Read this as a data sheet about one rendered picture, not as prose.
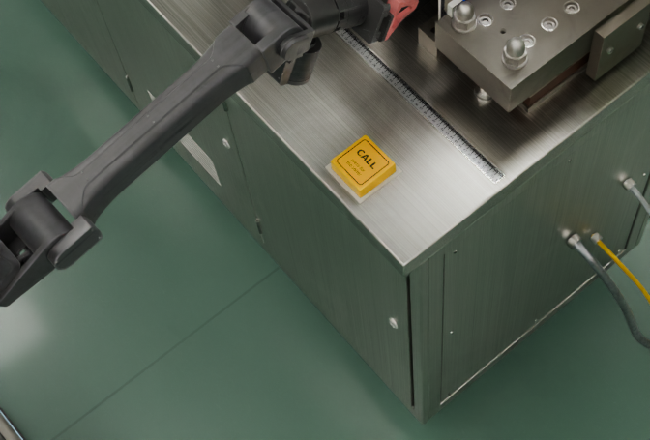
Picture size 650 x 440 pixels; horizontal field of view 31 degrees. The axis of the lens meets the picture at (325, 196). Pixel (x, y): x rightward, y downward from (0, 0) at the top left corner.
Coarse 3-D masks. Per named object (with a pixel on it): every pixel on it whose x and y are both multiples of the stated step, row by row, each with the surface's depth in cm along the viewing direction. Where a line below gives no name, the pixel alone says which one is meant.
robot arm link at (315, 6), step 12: (288, 0) 152; (300, 0) 150; (312, 0) 151; (324, 0) 152; (300, 12) 150; (312, 12) 150; (324, 12) 151; (336, 12) 153; (312, 24) 150; (324, 24) 152; (336, 24) 153
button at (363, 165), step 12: (360, 144) 172; (372, 144) 172; (348, 156) 171; (360, 156) 171; (372, 156) 171; (384, 156) 171; (336, 168) 171; (348, 168) 170; (360, 168) 170; (372, 168) 170; (384, 168) 170; (348, 180) 170; (360, 180) 169; (372, 180) 169; (360, 192) 169
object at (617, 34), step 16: (640, 0) 169; (624, 16) 168; (640, 16) 170; (608, 32) 167; (624, 32) 170; (640, 32) 174; (592, 48) 171; (608, 48) 170; (624, 48) 174; (592, 64) 173; (608, 64) 175
